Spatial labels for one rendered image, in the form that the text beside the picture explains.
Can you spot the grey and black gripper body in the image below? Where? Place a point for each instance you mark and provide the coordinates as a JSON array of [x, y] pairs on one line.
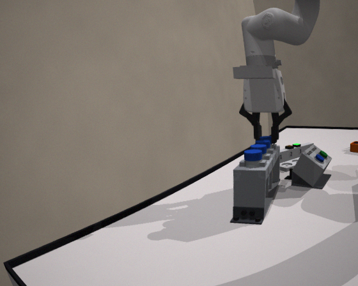
[[264, 95]]

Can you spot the grey button panel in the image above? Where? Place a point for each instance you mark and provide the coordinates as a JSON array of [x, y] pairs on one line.
[[308, 171]]

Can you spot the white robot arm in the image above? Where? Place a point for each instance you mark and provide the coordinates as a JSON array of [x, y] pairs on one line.
[[260, 31]]

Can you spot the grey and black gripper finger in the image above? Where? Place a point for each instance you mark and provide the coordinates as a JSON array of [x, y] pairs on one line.
[[254, 118], [277, 121]]

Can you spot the black table edge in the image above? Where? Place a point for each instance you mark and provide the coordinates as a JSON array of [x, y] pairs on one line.
[[114, 218]]

